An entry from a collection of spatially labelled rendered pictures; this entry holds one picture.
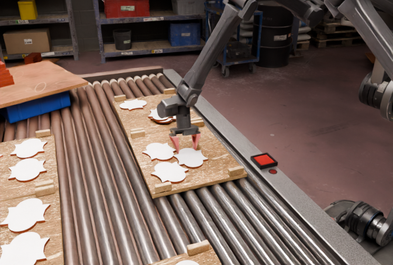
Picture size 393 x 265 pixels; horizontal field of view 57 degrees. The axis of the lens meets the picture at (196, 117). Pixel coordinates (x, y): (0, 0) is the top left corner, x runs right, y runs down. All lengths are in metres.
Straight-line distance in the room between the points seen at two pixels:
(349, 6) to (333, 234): 0.64
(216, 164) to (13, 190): 0.70
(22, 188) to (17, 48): 4.85
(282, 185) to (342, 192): 1.66
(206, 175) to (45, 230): 0.54
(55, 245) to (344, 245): 0.80
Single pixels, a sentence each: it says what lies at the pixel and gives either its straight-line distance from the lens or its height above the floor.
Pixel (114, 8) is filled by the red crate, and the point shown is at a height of 0.79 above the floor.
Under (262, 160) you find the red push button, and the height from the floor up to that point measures 0.93.
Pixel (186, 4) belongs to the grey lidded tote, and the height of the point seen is 0.79.
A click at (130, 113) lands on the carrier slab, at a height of 0.94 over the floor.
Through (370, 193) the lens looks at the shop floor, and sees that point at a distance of 3.02.
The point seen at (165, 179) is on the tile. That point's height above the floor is 0.95.
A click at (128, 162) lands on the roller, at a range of 1.42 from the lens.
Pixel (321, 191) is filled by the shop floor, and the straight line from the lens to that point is 2.90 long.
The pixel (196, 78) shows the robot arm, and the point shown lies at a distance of 1.28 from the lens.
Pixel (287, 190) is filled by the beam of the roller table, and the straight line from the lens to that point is 1.29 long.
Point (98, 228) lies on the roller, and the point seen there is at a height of 0.92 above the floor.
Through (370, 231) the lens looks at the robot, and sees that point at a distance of 2.13.
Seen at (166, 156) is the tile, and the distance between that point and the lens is 1.38.
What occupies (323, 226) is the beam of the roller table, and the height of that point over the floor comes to 0.92.
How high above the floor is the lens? 1.68
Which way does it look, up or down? 26 degrees down
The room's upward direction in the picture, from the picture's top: straight up
